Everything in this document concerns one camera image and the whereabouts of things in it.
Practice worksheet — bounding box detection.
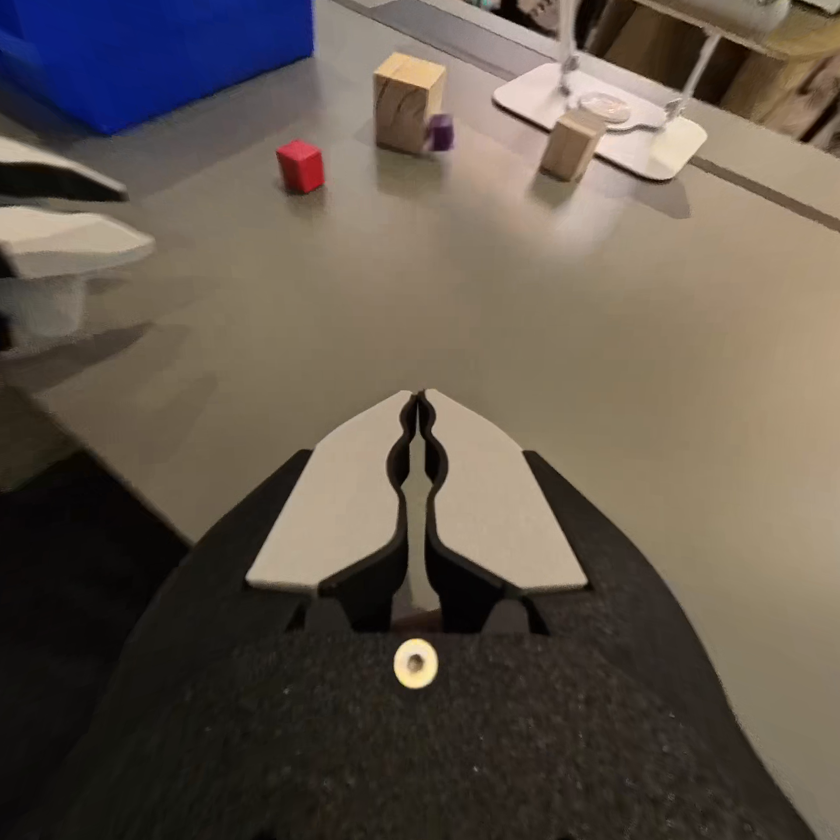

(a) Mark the small red cube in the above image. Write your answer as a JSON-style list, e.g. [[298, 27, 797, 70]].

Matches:
[[276, 139, 326, 195]]

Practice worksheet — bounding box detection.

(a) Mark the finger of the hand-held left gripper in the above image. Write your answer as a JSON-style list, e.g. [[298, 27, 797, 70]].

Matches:
[[0, 134, 129, 203], [0, 205, 157, 339]]

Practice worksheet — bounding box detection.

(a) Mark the blue plastic bin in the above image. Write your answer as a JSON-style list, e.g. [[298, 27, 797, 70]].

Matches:
[[0, 0, 316, 135]]

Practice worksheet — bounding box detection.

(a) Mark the large ring-grained wooden cube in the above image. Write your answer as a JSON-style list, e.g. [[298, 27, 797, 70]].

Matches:
[[373, 52, 448, 155]]

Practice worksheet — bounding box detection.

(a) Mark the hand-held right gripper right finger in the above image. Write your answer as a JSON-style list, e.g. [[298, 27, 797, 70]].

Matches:
[[417, 388, 589, 634]]

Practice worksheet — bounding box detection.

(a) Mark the smaller straight-grained wooden cube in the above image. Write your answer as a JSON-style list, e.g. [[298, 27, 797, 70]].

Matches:
[[539, 109, 606, 182]]

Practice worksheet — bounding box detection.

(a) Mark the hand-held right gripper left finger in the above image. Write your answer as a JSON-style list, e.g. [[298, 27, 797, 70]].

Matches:
[[245, 390, 420, 632]]

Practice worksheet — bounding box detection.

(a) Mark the white document stand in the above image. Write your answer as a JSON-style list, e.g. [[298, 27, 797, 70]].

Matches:
[[492, 0, 795, 182]]

